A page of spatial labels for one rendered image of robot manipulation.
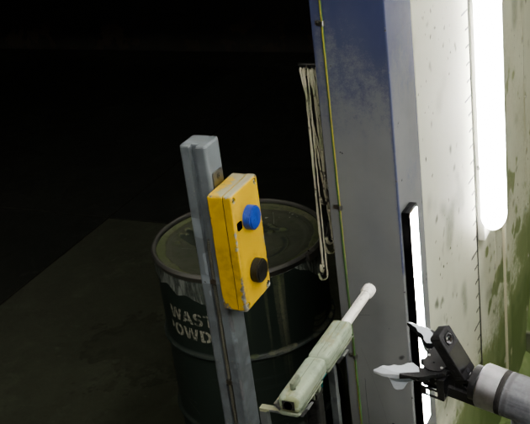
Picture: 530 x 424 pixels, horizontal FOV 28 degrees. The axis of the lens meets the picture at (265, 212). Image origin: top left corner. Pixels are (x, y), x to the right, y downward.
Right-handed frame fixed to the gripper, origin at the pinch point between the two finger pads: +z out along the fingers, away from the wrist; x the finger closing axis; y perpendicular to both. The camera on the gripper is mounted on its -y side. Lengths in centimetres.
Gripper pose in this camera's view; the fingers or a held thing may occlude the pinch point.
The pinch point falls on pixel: (389, 343)
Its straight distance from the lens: 219.8
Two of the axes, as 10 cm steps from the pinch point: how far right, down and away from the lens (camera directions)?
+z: -8.3, -2.6, 4.9
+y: 1.2, 7.8, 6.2
